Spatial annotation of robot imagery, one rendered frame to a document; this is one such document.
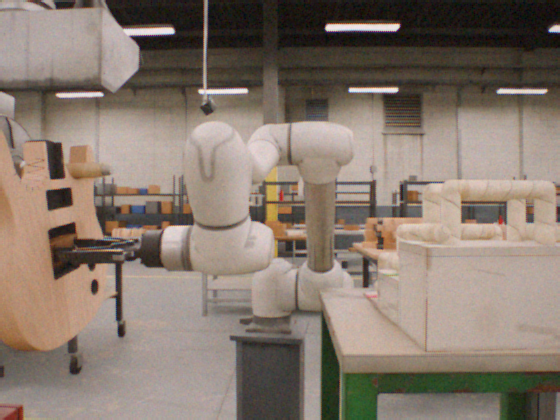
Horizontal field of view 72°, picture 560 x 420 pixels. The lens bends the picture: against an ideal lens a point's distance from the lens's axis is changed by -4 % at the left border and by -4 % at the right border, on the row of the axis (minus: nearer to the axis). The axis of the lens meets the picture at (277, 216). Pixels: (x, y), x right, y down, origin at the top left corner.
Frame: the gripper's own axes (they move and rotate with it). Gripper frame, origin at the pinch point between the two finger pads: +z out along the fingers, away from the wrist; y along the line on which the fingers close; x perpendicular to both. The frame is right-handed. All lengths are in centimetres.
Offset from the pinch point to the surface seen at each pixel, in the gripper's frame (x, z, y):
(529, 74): 246, -758, 1134
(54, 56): 36.5, -2.7, -3.0
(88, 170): 15.5, -1.7, 8.0
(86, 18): 43.1, -8.7, -2.0
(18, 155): 19.2, 15.8, 10.5
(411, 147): 35, -405, 1125
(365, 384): -20, -57, -16
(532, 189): 11, -85, -9
